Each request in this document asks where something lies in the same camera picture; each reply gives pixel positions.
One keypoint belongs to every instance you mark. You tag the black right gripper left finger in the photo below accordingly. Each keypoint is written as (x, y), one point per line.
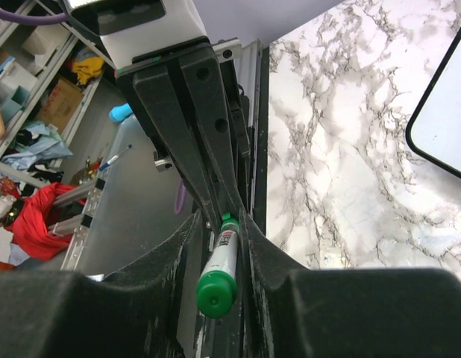
(133, 312)

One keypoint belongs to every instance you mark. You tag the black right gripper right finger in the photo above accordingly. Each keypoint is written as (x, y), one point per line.
(293, 311)

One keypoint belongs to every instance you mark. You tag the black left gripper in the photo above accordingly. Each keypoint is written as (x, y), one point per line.
(158, 87)

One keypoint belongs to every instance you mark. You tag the green white marker pen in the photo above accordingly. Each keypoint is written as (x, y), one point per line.
(217, 288)

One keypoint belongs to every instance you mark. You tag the cyan plastic object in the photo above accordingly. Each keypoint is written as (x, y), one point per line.
(120, 113)

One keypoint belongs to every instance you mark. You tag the blue white pen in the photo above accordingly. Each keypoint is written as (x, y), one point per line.
(113, 159)

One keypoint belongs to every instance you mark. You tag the yellow cloth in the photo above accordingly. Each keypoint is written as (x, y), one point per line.
(87, 69)

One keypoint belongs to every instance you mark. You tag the cardboard box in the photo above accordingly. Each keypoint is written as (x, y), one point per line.
(60, 105)

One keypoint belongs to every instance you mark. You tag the red cloth bag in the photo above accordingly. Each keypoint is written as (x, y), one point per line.
(30, 228)

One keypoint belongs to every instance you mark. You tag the metal storage shelf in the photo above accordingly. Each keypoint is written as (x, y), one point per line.
(85, 118)

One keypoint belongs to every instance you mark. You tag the light blue cloth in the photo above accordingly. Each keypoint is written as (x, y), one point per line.
(36, 143)

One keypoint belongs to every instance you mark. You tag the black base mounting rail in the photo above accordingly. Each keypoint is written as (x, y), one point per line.
(198, 335)

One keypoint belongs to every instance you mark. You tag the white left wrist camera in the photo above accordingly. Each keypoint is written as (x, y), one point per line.
(131, 29)

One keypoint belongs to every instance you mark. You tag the white whiteboard black frame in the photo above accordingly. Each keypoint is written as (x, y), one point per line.
(434, 129)

